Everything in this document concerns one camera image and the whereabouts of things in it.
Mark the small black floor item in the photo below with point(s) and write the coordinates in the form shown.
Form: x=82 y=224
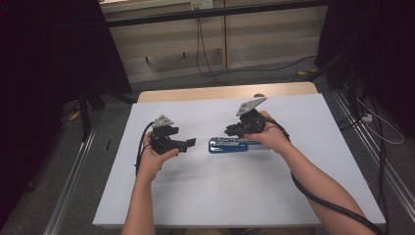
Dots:
x=108 y=144

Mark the beige cabinet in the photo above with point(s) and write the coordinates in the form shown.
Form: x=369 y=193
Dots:
x=261 y=42

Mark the white wall socket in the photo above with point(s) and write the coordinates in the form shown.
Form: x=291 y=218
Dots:
x=201 y=4

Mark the black horizontal rail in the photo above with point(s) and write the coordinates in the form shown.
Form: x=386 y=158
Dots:
x=212 y=13

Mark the person's right hand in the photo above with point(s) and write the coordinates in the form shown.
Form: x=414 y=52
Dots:
x=274 y=137

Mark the black stand legs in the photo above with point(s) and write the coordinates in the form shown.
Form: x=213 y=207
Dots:
x=350 y=84
x=86 y=111

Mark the blue stapler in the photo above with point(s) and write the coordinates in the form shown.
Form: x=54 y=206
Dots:
x=226 y=148

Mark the person's left hand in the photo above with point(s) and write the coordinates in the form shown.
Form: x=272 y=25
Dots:
x=150 y=163

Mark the black curtain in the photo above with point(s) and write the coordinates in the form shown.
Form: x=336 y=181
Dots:
x=385 y=49
x=49 y=65

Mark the aluminium floor rail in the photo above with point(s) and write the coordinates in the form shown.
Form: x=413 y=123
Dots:
x=70 y=182
x=375 y=153

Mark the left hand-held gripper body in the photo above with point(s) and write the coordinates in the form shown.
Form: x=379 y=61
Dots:
x=163 y=140

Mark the white power plug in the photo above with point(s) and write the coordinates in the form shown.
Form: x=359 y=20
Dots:
x=367 y=117

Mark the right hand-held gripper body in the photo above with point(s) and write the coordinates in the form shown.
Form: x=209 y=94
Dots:
x=251 y=120

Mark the wooden table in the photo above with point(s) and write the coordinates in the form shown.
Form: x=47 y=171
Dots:
x=225 y=91

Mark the white table cover sheet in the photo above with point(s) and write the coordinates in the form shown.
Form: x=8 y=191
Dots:
x=228 y=189

